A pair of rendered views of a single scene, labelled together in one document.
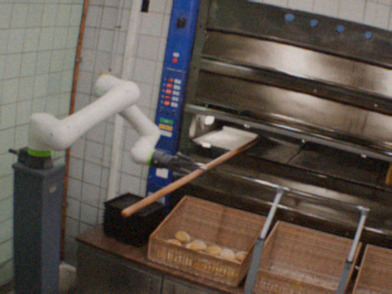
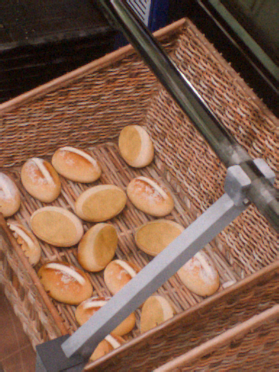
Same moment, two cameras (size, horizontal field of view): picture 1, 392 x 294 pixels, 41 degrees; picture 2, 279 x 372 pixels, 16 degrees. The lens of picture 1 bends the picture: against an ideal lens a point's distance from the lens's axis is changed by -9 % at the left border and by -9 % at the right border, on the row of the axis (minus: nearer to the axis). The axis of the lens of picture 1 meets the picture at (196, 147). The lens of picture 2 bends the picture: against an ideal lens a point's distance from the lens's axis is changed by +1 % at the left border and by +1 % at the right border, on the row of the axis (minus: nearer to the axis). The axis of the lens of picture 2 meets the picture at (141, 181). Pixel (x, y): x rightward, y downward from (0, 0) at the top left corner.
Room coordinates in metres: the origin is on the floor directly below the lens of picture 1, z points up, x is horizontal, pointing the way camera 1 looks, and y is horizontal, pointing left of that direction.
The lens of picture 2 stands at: (2.10, -0.84, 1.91)
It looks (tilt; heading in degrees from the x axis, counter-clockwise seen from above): 45 degrees down; 36
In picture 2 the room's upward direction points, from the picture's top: 8 degrees clockwise
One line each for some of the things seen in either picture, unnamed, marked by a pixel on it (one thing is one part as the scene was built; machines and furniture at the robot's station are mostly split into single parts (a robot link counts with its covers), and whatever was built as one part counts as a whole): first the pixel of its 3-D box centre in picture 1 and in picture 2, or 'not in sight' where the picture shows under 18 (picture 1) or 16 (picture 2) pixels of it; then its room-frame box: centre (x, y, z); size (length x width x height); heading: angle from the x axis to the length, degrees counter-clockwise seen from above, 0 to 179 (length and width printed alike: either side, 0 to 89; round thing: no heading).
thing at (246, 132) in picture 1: (268, 133); not in sight; (3.92, -0.48, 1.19); 0.55 x 0.36 x 0.03; 69
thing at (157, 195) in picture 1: (207, 168); not in sight; (2.87, -0.07, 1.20); 1.71 x 0.03 x 0.03; 159
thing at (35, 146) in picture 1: (42, 134); not in sight; (2.46, 0.72, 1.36); 0.16 x 0.13 x 0.19; 48
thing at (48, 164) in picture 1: (31, 155); not in sight; (2.49, 0.78, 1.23); 0.26 x 0.15 x 0.06; 73
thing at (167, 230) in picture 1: (209, 239); (138, 201); (3.04, -0.16, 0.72); 0.56 x 0.49 x 0.28; 70
